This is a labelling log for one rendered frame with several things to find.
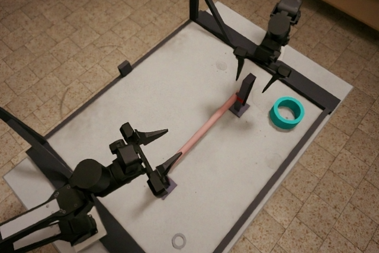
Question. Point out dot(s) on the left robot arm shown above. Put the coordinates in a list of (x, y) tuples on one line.
[(279, 29)]

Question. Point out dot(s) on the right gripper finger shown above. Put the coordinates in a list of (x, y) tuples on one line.
[(164, 168), (147, 137)]

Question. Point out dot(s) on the teal open ring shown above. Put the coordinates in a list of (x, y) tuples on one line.
[(291, 103)]

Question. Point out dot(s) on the pink long bar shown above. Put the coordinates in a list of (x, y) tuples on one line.
[(207, 125)]

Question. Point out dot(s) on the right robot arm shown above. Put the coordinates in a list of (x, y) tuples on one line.
[(35, 228)]

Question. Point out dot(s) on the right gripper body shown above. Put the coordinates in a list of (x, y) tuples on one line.
[(154, 180)]

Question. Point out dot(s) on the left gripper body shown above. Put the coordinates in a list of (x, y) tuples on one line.
[(280, 70)]

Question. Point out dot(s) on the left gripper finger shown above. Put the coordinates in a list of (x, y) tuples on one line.
[(272, 80), (240, 66)]

